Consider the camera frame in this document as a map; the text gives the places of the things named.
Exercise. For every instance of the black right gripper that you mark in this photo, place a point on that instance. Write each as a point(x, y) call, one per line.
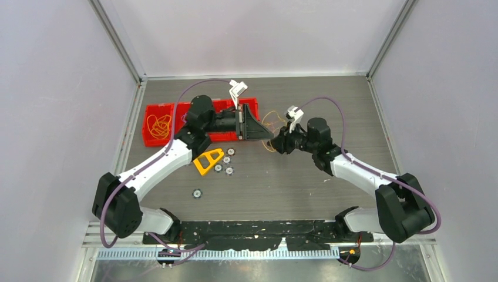
point(283, 144)

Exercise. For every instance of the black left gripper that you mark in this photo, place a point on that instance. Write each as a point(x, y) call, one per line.
point(247, 127)

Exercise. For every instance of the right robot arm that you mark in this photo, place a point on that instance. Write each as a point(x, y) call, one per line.
point(400, 210)

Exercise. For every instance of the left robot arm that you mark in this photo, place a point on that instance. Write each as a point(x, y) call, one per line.
point(117, 199)

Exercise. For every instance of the red plastic bin far right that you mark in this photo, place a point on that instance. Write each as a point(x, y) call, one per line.
point(252, 105)

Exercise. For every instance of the red plastic bin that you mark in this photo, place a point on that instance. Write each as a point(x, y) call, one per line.
point(222, 104)
point(252, 105)
point(156, 129)
point(180, 115)

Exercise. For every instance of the black 100 poker chip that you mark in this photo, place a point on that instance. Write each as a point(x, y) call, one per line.
point(230, 151)

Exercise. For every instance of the blue 10 poker chip upper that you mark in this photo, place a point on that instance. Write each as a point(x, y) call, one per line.
point(226, 160)

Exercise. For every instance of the blue 10 poker chip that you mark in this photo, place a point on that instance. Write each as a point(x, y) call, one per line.
point(229, 171)
point(226, 160)

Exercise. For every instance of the blue 10 poker chip right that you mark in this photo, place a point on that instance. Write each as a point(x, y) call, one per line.
point(229, 171)

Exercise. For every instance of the green 50 poker chip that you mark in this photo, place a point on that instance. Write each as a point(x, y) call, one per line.
point(218, 168)

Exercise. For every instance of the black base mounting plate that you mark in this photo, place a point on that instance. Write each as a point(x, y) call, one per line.
point(298, 235)

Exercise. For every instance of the red plastic bin far left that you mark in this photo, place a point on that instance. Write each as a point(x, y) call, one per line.
point(156, 129)

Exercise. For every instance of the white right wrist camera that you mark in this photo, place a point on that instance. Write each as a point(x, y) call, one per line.
point(294, 116)

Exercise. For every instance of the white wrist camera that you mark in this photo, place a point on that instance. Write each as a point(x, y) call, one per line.
point(294, 116)
point(236, 90)

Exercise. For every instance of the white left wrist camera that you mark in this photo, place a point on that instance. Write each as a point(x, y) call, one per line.
point(236, 90)

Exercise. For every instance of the yellow plastic triangle frame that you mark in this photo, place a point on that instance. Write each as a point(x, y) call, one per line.
point(207, 160)

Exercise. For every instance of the white slotted cable duct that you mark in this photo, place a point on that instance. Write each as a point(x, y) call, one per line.
point(158, 253)

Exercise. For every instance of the aluminium frame rail left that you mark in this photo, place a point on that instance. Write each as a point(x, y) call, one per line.
point(91, 243)

